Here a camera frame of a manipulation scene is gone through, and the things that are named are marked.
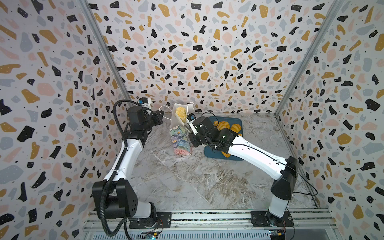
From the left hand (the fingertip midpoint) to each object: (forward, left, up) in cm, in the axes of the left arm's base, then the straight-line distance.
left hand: (163, 109), depth 78 cm
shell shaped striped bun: (+10, -46, -29) cm, 55 cm away
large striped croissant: (+12, -36, -27) cm, 47 cm away
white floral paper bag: (-7, -8, -14) cm, 17 cm away
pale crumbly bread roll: (-1, -9, -2) cm, 9 cm away
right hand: (-11, -14, -4) cm, 18 cm away
